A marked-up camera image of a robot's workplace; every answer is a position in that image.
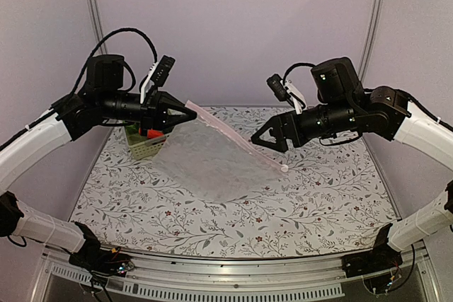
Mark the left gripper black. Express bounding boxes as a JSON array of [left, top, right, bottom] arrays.
[[99, 90, 197, 136]]

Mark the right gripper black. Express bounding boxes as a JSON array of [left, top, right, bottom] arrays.
[[251, 98, 357, 152]]

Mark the clear zip top bag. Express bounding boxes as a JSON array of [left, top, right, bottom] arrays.
[[152, 101, 289, 204]]

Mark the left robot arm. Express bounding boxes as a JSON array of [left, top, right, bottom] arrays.
[[1, 54, 197, 269]]

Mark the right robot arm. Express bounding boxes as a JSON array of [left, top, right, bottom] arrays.
[[251, 57, 452, 274]]

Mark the toy carrot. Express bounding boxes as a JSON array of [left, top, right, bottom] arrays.
[[139, 127, 165, 139]]

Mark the cream plastic basket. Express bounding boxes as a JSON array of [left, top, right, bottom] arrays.
[[124, 128, 169, 160]]

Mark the floral table mat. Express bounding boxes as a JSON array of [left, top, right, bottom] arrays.
[[71, 127, 398, 258]]

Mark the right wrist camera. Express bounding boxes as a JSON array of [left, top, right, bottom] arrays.
[[266, 74, 307, 115]]

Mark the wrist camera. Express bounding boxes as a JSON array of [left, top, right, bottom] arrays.
[[139, 55, 176, 104], [266, 74, 307, 115]]

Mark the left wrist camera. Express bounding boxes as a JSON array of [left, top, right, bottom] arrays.
[[139, 55, 176, 104]]

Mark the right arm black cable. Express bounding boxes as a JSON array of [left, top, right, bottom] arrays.
[[282, 62, 316, 87]]

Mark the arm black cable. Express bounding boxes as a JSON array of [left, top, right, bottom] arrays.
[[282, 62, 316, 87], [70, 27, 159, 98]]

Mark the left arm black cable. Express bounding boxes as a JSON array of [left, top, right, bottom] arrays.
[[70, 27, 159, 98]]

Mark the right metal frame post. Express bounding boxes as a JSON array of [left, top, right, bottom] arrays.
[[358, 0, 384, 81]]

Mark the metal frame post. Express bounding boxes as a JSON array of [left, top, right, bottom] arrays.
[[79, 0, 105, 59], [358, 0, 384, 81]]

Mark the front aluminium rail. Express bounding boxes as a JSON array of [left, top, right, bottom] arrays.
[[30, 243, 442, 301]]

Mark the left metal frame post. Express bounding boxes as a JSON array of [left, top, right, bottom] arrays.
[[79, 0, 105, 59]]

